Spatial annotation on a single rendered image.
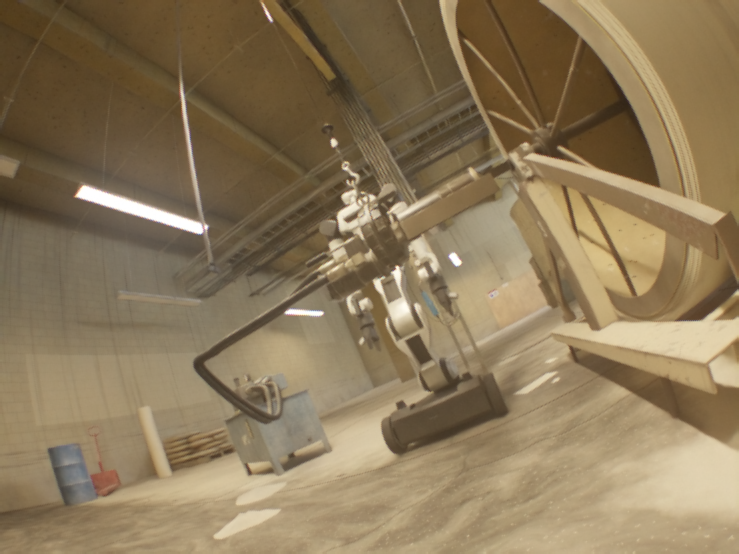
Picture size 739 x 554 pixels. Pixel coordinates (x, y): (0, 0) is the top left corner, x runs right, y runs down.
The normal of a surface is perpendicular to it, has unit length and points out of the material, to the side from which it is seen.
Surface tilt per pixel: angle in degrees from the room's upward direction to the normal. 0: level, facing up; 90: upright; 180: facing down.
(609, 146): 98
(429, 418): 90
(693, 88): 115
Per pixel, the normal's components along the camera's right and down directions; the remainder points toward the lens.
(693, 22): -0.24, 0.13
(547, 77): 0.07, 0.59
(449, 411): -0.34, -0.14
